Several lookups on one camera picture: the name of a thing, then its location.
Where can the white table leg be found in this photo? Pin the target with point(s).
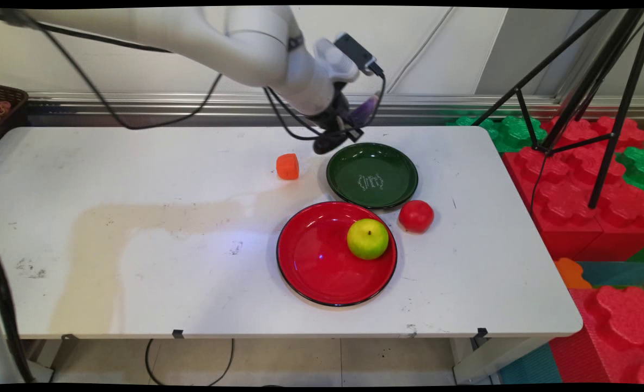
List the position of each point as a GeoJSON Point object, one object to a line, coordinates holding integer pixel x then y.
{"type": "Point", "coordinates": [491, 359]}

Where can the purple toy eggplant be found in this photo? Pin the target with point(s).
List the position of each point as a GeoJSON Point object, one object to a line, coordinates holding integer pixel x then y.
{"type": "Point", "coordinates": [364, 111]}

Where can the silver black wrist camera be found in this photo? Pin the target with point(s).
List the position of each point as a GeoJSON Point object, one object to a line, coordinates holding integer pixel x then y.
{"type": "Point", "coordinates": [354, 53]}

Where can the red plate black rim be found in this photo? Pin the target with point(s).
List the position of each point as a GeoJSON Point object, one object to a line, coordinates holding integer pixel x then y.
{"type": "Point", "coordinates": [316, 258]}

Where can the large red foam block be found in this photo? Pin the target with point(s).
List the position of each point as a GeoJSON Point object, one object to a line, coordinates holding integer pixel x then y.
{"type": "Point", "coordinates": [567, 201]}

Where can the dark woven basket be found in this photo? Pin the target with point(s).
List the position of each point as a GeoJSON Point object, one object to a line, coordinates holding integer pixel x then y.
{"type": "Point", "coordinates": [11, 117]}

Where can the black tripod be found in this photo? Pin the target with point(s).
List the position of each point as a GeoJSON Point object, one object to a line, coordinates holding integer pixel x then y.
{"type": "Point", "coordinates": [611, 87]}

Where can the green yellow toy apple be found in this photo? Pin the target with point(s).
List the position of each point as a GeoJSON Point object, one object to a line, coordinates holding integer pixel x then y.
{"type": "Point", "coordinates": [368, 239]}

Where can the orange toy carrot piece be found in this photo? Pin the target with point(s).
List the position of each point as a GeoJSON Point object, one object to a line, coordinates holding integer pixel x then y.
{"type": "Point", "coordinates": [287, 166]}

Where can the black table edge clip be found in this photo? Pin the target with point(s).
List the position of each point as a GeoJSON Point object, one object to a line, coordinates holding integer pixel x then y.
{"type": "Point", "coordinates": [70, 337]}
{"type": "Point", "coordinates": [481, 332]}
{"type": "Point", "coordinates": [178, 332]}

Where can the dark green plate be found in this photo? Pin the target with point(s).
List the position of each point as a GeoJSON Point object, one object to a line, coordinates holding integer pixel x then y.
{"type": "Point", "coordinates": [372, 175]}

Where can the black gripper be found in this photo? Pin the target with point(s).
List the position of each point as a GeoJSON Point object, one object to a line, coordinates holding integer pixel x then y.
{"type": "Point", "coordinates": [330, 111]}

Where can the teal foam mat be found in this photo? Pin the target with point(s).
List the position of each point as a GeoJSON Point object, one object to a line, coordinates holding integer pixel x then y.
{"type": "Point", "coordinates": [616, 274]}

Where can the orange foam piece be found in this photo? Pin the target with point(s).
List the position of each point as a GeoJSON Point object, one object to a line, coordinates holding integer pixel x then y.
{"type": "Point", "coordinates": [571, 274]}

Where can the red foam block flower studs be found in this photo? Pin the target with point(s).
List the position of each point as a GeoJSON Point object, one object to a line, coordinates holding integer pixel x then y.
{"type": "Point", "coordinates": [616, 332]}

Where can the green foam block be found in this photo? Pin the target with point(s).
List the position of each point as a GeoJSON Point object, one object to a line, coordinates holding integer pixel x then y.
{"type": "Point", "coordinates": [639, 169]}
{"type": "Point", "coordinates": [510, 133]}

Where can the red toy tomato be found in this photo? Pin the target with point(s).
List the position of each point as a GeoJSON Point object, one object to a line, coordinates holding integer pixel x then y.
{"type": "Point", "coordinates": [416, 216]}

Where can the aluminium wall rail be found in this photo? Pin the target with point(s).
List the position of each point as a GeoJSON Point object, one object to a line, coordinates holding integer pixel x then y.
{"type": "Point", "coordinates": [436, 103]}

